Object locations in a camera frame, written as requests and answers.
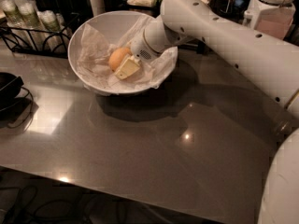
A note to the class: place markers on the orange fruit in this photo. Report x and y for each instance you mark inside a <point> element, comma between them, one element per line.
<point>117,56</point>

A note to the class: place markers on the white paper liner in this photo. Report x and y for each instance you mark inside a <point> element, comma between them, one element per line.
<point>93,56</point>

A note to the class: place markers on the paper cup stack left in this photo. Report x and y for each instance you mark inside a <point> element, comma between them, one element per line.
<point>14,21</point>

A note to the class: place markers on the black tea bag shelf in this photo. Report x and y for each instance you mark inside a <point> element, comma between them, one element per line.
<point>143,0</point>

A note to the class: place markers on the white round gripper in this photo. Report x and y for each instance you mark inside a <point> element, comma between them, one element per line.
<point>139,48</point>

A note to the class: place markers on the paper cup stack middle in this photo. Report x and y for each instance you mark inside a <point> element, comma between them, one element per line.
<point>32,23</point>

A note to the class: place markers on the paper cup stack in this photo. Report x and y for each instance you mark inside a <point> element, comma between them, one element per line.
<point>14,21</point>
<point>51,24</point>
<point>32,23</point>

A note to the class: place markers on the white bowl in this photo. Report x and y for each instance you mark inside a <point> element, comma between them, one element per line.
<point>109,25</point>

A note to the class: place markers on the white cylinder dispenser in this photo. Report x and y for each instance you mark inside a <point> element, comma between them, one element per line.
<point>96,0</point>

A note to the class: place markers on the black pan with wire stand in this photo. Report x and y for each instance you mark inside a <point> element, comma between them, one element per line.
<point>16,101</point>

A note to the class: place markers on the paper cup stack right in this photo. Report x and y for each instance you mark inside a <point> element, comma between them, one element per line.
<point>51,24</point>

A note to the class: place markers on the black wire rack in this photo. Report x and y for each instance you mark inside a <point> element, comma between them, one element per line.
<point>13,45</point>

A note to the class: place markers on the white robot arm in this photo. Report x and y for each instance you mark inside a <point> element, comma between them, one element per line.
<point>272,65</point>

